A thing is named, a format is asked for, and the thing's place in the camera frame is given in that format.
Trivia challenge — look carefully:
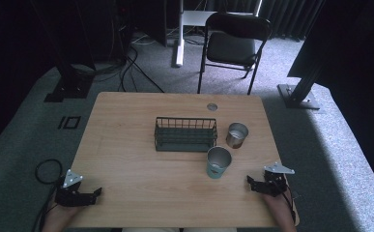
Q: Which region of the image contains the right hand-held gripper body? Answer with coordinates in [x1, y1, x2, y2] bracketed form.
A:
[263, 161, 295, 197]

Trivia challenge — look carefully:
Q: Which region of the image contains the teal metal cup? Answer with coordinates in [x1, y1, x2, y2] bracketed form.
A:
[206, 146, 233, 180]

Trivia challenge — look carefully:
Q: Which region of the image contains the person's left hand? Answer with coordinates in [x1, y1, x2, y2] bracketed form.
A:
[48, 204, 81, 226]

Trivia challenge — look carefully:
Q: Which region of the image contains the dark green wire basket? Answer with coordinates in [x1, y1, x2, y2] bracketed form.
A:
[154, 116, 218, 153]

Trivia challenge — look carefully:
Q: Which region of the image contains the person's right hand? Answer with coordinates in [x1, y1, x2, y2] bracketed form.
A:
[261, 192, 296, 223]

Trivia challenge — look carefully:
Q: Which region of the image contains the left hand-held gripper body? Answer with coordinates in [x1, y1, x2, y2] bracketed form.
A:
[54, 169, 85, 207]

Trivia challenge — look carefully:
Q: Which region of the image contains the black floor cable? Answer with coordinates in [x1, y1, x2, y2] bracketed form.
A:
[118, 47, 166, 95]

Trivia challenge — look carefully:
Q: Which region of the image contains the silver metal cup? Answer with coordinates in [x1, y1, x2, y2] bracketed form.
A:
[225, 122, 249, 150]

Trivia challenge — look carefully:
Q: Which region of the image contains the black folding chair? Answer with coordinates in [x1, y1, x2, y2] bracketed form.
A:
[197, 12, 273, 96]

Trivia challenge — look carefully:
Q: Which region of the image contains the black metal stand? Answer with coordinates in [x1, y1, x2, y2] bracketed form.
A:
[29, 0, 96, 103]
[276, 0, 329, 111]

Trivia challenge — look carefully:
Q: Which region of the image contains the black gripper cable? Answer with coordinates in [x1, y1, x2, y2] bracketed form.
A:
[282, 184, 298, 224]
[32, 159, 64, 232]

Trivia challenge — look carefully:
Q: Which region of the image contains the white floor cable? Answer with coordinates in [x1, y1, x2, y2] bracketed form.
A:
[129, 31, 159, 46]

